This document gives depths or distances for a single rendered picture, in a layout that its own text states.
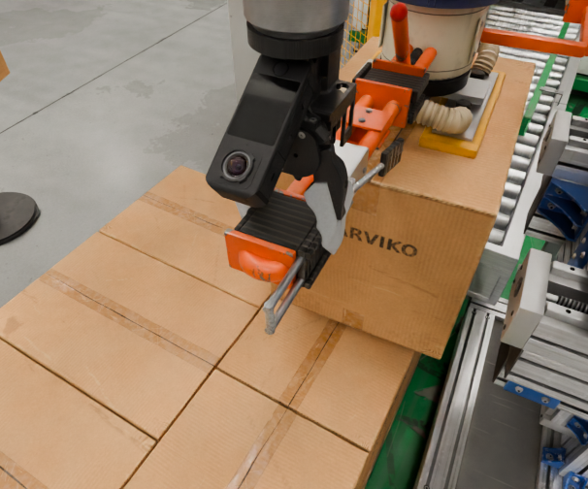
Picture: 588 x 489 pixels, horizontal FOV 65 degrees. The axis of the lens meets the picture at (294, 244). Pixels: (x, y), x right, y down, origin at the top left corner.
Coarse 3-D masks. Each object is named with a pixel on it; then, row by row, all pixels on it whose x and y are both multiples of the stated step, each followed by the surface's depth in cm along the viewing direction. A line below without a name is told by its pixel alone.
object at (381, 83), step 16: (368, 64) 71; (384, 64) 71; (400, 64) 70; (352, 80) 67; (368, 80) 66; (384, 80) 68; (400, 80) 68; (416, 80) 68; (384, 96) 66; (400, 96) 65; (416, 96) 64; (400, 112) 66; (416, 112) 68
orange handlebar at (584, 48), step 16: (496, 32) 84; (512, 32) 83; (432, 48) 79; (528, 48) 83; (544, 48) 81; (560, 48) 80; (576, 48) 79; (416, 64) 74; (368, 96) 66; (368, 112) 62; (384, 112) 62; (352, 128) 61; (368, 128) 59; (384, 128) 61; (368, 144) 57; (304, 192) 52; (240, 256) 44; (256, 256) 44; (256, 272) 43; (272, 272) 43
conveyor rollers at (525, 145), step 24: (504, 24) 263; (528, 24) 265; (552, 24) 260; (576, 24) 261; (504, 48) 239; (552, 72) 219; (528, 96) 204; (552, 96) 207; (528, 144) 180; (504, 192) 159; (504, 216) 146
